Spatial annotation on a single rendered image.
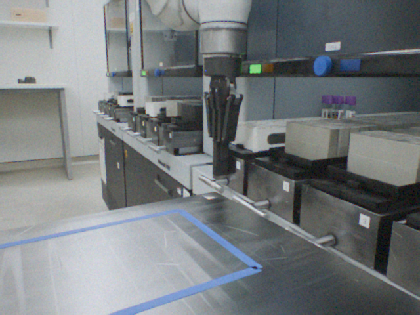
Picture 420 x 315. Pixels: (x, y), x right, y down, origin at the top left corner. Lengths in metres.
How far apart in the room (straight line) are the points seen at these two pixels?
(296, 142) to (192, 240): 0.39
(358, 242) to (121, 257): 0.30
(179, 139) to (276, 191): 0.51
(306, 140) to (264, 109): 0.24
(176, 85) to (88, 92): 2.57
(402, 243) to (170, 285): 0.27
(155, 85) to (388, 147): 1.26
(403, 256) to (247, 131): 0.40
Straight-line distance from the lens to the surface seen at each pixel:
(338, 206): 0.50
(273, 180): 0.60
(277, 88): 0.88
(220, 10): 0.68
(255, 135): 0.71
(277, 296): 0.26
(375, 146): 0.55
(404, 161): 0.52
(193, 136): 1.06
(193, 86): 1.71
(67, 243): 0.34
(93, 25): 4.21
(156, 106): 1.35
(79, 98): 4.16
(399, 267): 0.46
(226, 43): 0.67
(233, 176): 0.72
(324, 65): 0.58
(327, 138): 0.61
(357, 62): 0.55
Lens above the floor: 0.96
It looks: 13 degrees down
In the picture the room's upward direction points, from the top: straight up
